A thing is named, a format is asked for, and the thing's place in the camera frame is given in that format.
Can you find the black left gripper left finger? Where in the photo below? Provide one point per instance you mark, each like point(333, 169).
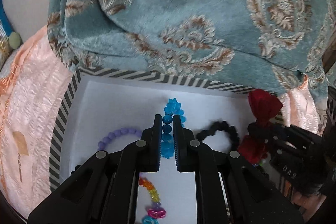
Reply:
point(105, 188)

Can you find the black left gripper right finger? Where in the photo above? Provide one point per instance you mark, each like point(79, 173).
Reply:
point(228, 188)

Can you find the black scrunchie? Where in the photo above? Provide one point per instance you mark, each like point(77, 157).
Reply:
point(220, 126)

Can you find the red velvet bow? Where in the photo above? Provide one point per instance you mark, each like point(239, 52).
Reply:
point(264, 107)

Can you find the striped black white box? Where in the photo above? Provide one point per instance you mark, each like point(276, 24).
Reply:
point(99, 102)

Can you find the pink quilted bedspread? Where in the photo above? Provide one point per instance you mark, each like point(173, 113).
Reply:
point(33, 83)

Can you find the teal damask blanket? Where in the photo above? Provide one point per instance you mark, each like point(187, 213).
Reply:
point(268, 44)

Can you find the green blue plush toy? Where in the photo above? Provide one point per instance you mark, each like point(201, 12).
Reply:
point(9, 37)

